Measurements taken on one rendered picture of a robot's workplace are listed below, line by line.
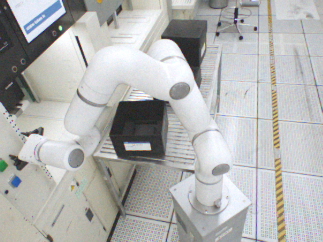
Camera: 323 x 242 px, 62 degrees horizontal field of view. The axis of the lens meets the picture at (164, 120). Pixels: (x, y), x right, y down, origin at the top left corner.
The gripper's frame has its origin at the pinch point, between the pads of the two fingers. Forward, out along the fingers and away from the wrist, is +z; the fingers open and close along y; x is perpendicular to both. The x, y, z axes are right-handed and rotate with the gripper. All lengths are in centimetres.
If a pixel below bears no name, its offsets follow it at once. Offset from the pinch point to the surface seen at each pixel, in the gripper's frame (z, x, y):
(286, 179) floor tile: -71, -168, 57
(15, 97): 65, -20, 33
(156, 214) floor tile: 9, -129, 0
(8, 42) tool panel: -2.2, 23.3, 28.5
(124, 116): 10, -56, 44
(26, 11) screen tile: -0.5, 23.9, 43.1
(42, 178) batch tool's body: 6.6, -20.4, -7.5
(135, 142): -13, -47, 25
